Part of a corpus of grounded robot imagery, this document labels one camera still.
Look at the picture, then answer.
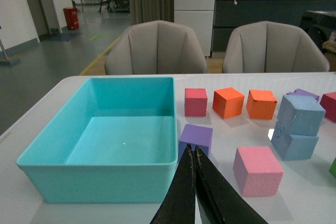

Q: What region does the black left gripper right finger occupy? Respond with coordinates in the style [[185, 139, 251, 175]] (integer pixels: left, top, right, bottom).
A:
[[193, 146, 267, 223]]

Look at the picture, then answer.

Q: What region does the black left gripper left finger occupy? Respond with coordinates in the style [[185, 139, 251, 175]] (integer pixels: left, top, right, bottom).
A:
[[151, 144, 196, 223]]

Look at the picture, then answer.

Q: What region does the light blue block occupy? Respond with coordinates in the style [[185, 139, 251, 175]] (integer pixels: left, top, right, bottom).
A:
[[271, 121, 319, 161], [276, 95, 326, 136]]

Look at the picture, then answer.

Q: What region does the pink foam block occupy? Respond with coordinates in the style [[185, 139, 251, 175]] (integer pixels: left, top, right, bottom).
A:
[[233, 146, 284, 197]]

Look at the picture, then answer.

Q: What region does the purple foam block front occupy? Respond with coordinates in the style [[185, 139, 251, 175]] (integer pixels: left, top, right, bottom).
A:
[[178, 124, 213, 161]]

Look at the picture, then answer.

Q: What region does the teal plastic bin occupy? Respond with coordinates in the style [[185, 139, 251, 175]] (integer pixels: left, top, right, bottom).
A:
[[16, 77, 178, 203]]

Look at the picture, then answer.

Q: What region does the orange foam block left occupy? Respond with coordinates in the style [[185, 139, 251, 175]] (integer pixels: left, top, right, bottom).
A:
[[212, 87, 245, 119]]

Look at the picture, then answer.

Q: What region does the orange foam block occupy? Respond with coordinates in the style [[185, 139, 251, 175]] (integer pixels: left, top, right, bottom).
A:
[[212, 87, 245, 119], [246, 90, 277, 120]]

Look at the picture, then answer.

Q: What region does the crimson foam block left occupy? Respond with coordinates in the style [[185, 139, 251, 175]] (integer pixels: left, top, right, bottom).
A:
[[184, 88, 208, 117]]

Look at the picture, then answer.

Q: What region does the orange foam block right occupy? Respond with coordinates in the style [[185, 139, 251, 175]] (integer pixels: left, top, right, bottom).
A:
[[246, 90, 277, 120]]

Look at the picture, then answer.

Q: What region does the green foam block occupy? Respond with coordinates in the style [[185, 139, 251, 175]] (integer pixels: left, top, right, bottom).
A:
[[329, 158, 336, 178]]

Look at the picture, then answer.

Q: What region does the purple foam block notched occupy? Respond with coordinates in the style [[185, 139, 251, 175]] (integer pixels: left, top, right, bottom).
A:
[[286, 89, 320, 102]]

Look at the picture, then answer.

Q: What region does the dark red foam block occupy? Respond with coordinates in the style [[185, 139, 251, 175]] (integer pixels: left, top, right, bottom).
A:
[[320, 92, 336, 122]]

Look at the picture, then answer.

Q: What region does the left beige chair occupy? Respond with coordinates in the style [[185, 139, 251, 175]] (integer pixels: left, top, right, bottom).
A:
[[104, 20, 207, 75]]

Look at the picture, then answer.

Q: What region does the beige chair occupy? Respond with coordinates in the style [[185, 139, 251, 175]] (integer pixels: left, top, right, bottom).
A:
[[223, 21, 330, 73], [104, 20, 207, 75]]

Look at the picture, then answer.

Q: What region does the right beige chair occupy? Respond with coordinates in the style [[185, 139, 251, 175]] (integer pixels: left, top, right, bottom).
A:
[[223, 21, 330, 73]]

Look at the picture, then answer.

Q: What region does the cardboard box with cushion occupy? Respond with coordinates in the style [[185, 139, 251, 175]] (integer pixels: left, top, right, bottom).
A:
[[322, 41, 335, 72]]

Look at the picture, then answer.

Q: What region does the dark grey counter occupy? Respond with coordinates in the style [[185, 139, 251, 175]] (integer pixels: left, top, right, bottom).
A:
[[212, 0, 335, 52]]

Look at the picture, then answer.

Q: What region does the black appliance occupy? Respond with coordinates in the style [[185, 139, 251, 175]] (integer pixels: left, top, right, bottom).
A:
[[299, 10, 335, 53]]

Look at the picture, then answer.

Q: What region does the white drawer cabinet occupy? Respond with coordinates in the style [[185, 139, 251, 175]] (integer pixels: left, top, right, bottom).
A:
[[174, 0, 215, 57]]

